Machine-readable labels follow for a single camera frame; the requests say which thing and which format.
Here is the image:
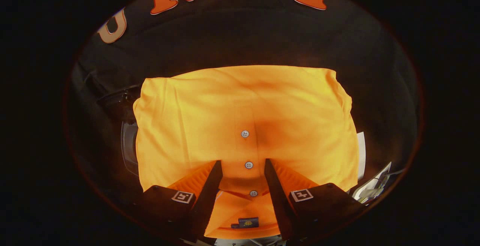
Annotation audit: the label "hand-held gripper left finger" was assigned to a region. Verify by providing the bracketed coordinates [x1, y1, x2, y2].
[141, 160, 224, 243]

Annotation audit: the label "white papers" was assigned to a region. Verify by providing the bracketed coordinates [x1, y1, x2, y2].
[352, 131, 405, 204]

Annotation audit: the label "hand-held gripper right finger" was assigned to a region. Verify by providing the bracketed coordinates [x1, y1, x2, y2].
[264, 158, 366, 241]

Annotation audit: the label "yellow polo shirt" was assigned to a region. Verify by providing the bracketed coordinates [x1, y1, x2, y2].
[133, 65, 360, 240]

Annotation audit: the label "grey washing machine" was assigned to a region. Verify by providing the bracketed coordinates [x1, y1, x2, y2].
[96, 83, 145, 177]

